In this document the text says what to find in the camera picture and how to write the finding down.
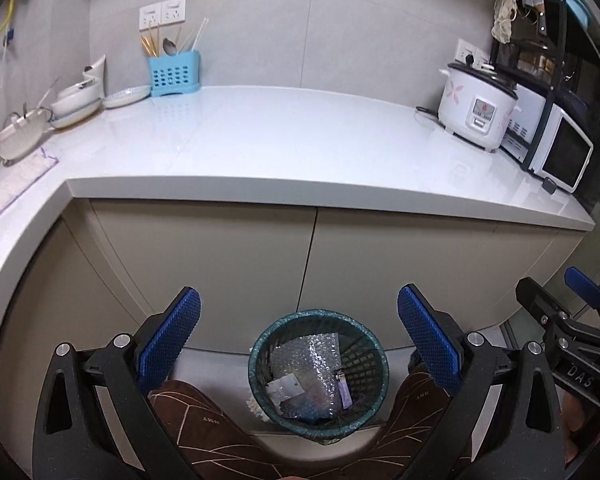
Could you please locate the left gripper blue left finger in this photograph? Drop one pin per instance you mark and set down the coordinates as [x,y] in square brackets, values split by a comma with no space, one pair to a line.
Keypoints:
[162,337]

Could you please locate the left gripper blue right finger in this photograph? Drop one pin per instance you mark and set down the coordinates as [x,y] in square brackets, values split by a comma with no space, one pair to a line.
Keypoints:
[435,335]

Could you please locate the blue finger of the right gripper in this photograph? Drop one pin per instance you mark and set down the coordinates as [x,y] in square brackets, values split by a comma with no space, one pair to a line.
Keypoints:
[583,287]
[541,305]

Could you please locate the purple snack wrapper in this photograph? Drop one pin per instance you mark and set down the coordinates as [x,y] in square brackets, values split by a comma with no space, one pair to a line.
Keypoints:
[343,388]

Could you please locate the clear bubble wrap sheet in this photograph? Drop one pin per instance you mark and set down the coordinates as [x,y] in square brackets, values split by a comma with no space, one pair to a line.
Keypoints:
[303,384]

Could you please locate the green mesh trash bin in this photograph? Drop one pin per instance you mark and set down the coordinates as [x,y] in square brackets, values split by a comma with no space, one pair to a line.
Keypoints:
[363,360]

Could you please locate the black metal kitchen rack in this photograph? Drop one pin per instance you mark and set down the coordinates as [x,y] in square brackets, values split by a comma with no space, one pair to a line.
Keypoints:
[547,46]

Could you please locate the person's right hand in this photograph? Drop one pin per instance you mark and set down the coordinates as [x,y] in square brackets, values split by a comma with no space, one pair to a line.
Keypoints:
[573,419]

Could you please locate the left cabinet door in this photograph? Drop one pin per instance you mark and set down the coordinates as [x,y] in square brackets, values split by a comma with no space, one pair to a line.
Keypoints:
[246,261]

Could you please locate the cabinet door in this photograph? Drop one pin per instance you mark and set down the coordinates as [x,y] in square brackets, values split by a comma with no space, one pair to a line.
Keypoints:
[359,260]
[246,261]

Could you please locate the right cabinet door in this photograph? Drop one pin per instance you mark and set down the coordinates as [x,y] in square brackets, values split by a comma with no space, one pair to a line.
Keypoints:
[359,260]

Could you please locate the white microwave oven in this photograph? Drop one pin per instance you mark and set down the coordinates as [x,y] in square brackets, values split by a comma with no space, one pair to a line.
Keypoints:
[563,151]

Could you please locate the white rice cooker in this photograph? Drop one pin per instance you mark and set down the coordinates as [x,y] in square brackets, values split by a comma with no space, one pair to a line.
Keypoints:
[477,104]

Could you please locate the white dish cloth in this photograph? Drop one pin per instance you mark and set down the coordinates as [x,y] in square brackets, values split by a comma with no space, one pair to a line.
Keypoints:
[17,179]

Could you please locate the white patterned plate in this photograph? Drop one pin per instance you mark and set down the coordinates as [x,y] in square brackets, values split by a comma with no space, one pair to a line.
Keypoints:
[126,97]

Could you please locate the white lidded pot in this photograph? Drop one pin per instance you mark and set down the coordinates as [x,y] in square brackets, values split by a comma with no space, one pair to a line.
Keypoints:
[24,134]

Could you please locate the white ceramic bowl stack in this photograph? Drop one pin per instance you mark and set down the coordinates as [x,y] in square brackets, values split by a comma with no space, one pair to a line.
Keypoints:
[81,100]

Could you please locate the blue utensil holder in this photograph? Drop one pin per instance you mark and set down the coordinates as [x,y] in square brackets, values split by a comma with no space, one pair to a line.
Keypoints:
[177,74]

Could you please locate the wooden chopsticks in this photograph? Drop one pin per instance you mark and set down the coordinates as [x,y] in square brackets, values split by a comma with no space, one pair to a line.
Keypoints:
[150,41]

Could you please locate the metal spoon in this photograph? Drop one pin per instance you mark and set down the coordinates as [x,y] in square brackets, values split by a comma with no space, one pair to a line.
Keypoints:
[169,48]

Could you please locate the white wall socket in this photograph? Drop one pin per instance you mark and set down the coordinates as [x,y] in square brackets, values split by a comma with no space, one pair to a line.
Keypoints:
[161,13]

